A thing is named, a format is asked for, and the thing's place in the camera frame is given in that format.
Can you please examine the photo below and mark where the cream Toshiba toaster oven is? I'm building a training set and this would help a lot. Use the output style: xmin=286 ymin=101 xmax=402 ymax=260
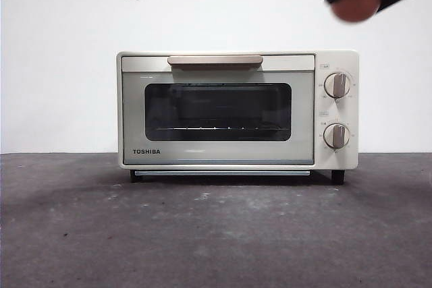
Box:
xmin=116 ymin=50 xmax=360 ymax=185

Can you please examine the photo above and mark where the metal wire oven rack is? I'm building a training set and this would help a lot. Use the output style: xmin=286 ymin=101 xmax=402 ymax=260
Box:
xmin=156 ymin=125 xmax=285 ymax=132

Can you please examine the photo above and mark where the cream timer knob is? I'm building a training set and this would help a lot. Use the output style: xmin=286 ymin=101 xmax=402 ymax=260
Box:
xmin=323 ymin=122 xmax=352 ymax=150

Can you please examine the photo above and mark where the brown egg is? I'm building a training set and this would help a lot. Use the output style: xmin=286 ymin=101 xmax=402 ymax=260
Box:
xmin=330 ymin=0 xmax=382 ymax=24

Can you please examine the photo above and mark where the glass oven door with handle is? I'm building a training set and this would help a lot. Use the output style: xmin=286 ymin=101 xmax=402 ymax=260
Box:
xmin=121 ymin=54 xmax=316 ymax=167

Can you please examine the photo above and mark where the cream temperature knob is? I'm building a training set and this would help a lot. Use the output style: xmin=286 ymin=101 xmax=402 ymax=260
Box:
xmin=323 ymin=71 xmax=352 ymax=100

